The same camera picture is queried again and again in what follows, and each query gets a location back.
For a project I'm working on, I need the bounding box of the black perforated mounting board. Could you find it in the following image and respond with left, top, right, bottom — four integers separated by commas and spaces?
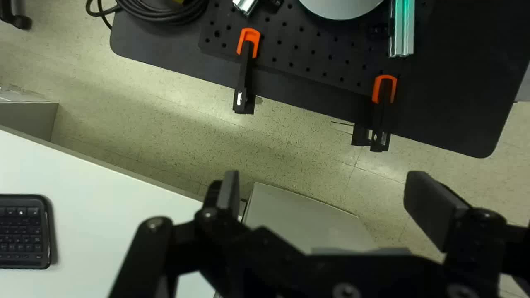
196, 0, 400, 96

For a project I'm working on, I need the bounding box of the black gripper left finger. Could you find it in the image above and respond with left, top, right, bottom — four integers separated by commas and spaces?
200, 169, 243, 223

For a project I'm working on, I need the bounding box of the beige cabinet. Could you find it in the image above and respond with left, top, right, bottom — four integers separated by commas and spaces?
0, 88, 60, 144

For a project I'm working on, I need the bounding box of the black computer keyboard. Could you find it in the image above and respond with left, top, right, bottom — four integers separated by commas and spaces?
0, 194, 57, 271

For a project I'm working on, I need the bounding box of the black chair foot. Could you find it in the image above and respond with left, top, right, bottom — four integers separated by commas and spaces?
0, 0, 32, 31

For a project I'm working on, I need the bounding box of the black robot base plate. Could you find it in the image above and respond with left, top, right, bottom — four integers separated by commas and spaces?
109, 0, 530, 159

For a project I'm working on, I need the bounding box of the coiled black cable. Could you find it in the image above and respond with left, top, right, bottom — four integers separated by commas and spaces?
84, 0, 208, 30

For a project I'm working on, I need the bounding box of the grey round robot base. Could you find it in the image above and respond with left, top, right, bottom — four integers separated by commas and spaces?
296, 0, 387, 23

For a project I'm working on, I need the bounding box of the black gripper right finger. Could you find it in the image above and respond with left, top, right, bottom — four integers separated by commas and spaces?
402, 169, 473, 253

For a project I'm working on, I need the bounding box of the orange black bar clamp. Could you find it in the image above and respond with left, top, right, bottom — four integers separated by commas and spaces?
231, 26, 263, 116
350, 73, 398, 154

